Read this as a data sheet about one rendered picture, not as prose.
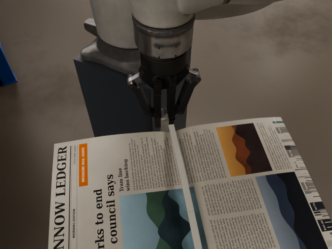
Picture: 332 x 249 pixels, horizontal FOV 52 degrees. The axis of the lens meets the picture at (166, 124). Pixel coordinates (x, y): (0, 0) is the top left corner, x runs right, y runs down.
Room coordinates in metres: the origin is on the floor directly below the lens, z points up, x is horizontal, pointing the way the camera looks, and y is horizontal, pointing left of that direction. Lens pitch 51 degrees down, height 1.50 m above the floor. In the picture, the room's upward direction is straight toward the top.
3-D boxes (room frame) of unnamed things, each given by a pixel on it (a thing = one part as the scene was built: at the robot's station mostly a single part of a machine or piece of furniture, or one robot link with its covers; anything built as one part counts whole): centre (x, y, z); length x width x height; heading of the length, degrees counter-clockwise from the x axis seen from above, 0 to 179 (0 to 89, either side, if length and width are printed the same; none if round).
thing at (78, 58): (0.62, 0.07, 0.50); 0.20 x 0.20 x 1.00; 62
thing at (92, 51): (0.63, 0.09, 1.03); 0.22 x 0.18 x 0.06; 62
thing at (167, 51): (0.43, 0.00, 1.19); 0.09 x 0.09 x 0.06
